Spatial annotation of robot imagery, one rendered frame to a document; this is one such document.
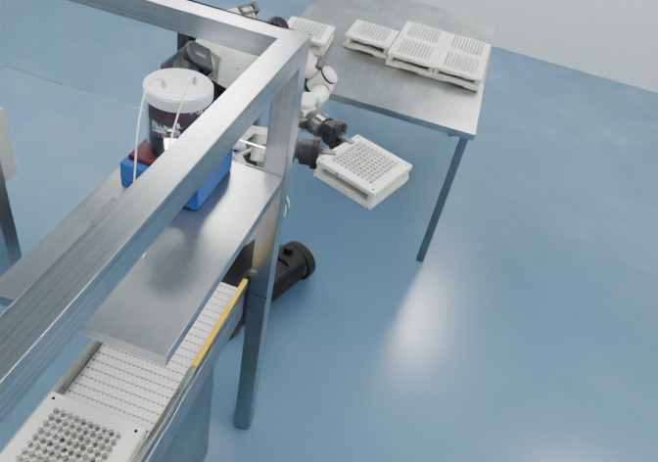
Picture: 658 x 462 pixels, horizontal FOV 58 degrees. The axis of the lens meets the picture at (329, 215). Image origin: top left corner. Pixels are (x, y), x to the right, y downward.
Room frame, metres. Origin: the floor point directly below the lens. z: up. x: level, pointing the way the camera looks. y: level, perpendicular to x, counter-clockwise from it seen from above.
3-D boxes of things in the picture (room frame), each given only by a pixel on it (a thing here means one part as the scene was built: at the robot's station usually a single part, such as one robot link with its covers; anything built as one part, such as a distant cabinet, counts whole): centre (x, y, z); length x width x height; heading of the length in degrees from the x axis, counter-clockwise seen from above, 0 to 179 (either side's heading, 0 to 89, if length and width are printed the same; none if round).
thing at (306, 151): (1.73, 0.14, 1.02); 0.12 x 0.10 x 0.13; 92
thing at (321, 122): (1.90, 0.06, 1.02); 0.12 x 0.10 x 0.13; 52
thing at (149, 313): (0.98, 0.37, 1.23); 0.62 x 0.38 x 0.04; 171
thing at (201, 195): (1.17, 0.39, 1.30); 0.21 x 0.20 x 0.09; 81
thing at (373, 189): (1.73, -0.08, 1.03); 0.25 x 0.24 x 0.02; 150
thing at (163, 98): (1.17, 0.39, 1.44); 0.15 x 0.15 x 0.19
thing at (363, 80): (3.24, -0.14, 0.83); 1.50 x 1.10 x 0.04; 172
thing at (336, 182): (1.73, -0.08, 0.98); 0.24 x 0.24 x 0.02; 60
